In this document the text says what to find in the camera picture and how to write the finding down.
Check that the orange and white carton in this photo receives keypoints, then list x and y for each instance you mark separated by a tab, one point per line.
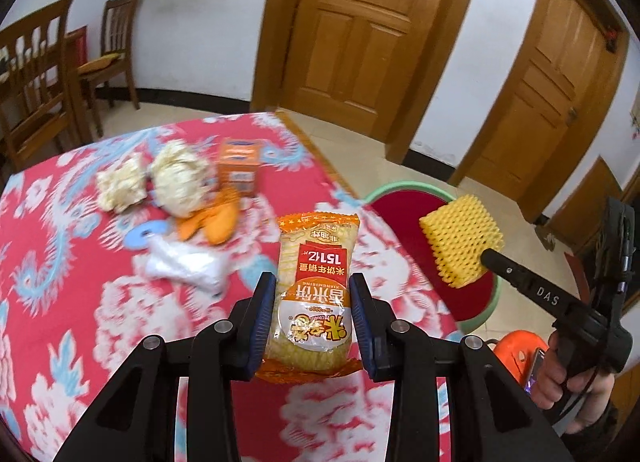
239	167

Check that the clear plastic bag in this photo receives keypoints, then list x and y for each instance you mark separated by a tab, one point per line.
180	264

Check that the red basin with green rim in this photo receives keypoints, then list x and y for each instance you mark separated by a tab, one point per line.
400	222

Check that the wooden chair with cushion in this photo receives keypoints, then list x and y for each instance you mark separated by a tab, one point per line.
117	22

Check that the large paper ball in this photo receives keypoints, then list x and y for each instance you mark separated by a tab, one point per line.
180	177

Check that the orange rice cracker packet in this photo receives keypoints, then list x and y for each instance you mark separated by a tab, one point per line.
310	292

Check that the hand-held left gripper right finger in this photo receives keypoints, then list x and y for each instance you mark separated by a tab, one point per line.
361	327

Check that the orange peel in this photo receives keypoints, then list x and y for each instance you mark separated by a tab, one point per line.
215	222

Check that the small paper ball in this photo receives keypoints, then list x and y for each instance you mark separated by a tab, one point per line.
120	184

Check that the red floral tablecloth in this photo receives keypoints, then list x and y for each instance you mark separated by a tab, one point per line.
75	267

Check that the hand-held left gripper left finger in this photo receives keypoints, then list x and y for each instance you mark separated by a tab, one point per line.
262	327

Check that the person's right hand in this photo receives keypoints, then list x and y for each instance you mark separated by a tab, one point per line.
555	387

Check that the large wooden chair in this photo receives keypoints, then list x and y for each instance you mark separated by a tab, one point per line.
30	92

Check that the person's right forearm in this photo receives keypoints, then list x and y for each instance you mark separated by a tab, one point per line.
607	422

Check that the wooden panel door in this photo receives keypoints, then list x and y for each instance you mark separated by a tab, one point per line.
540	92
360	42

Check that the black phone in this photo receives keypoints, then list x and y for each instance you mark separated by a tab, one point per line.
536	367

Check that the yellow foam fruit net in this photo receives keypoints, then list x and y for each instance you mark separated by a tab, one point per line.
460	237

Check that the orange plastic stool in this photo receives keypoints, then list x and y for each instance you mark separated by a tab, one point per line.
510	347

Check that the red box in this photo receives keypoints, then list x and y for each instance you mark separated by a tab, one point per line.
79	47

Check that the yellow seat cushion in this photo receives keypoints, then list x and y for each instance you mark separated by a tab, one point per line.
100	63

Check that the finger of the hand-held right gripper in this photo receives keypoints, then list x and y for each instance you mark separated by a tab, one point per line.
530	287

